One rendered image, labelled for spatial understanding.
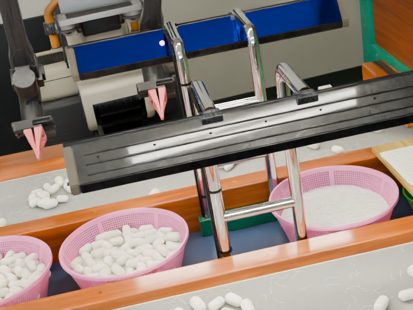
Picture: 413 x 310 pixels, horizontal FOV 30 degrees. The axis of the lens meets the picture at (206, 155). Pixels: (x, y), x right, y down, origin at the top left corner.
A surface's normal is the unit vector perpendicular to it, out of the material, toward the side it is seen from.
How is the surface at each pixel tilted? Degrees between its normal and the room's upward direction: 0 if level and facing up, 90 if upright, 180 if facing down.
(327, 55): 90
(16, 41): 106
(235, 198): 90
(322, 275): 0
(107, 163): 58
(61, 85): 90
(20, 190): 0
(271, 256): 0
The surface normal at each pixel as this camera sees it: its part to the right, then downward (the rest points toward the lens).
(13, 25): 0.22, 0.61
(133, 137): 0.04, -0.15
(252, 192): 0.15, 0.39
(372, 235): -0.16, -0.90
